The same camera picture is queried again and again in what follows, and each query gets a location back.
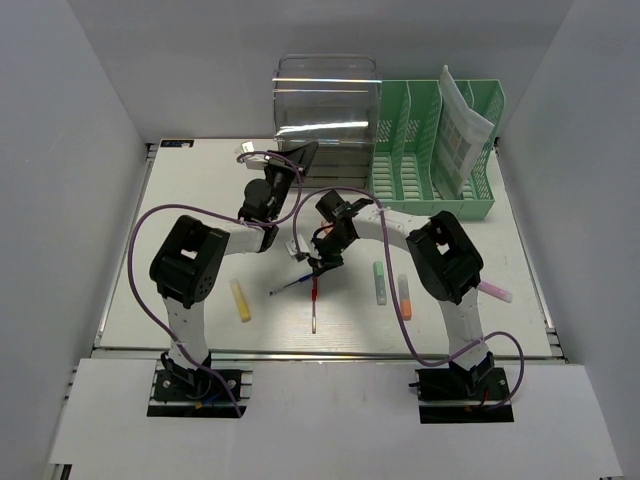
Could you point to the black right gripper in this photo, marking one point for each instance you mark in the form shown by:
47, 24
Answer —
326, 262

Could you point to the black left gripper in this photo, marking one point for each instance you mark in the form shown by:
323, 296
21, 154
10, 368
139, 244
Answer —
301, 154

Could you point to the red pen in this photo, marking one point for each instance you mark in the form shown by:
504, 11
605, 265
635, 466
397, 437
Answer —
314, 294

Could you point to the clear drawer storage box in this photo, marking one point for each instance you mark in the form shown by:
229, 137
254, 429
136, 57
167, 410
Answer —
334, 101

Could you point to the blue pen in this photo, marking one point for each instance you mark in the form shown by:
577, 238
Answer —
299, 280

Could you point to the mesh document pouch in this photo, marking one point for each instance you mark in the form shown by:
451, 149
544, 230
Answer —
460, 137

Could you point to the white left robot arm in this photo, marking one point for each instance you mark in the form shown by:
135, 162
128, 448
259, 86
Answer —
187, 264

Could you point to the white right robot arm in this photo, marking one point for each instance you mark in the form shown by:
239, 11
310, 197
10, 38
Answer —
446, 261

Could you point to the orange translucent highlighter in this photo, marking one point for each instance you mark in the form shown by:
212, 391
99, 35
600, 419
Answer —
326, 228

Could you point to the green cap highlighter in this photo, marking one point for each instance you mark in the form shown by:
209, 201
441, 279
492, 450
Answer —
379, 283

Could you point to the orange grey highlighter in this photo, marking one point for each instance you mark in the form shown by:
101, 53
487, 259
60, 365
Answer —
404, 297

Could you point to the yellow highlighter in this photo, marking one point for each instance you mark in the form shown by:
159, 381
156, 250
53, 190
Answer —
240, 301

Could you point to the green file organizer rack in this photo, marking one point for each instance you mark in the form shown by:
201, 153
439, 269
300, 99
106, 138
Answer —
405, 175

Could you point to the black label sticker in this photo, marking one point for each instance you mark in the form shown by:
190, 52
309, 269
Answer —
177, 143

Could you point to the pink highlighter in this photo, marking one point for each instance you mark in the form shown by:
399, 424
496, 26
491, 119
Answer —
495, 291

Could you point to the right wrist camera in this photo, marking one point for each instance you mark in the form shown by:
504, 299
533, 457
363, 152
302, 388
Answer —
297, 250

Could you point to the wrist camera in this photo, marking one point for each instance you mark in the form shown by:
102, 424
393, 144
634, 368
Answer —
297, 250
247, 157

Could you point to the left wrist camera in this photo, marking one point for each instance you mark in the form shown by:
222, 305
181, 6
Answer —
247, 157

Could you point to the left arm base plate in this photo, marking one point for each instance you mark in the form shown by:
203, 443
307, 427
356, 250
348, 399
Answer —
171, 397

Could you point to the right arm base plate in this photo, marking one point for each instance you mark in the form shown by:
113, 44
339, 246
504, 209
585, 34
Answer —
443, 400

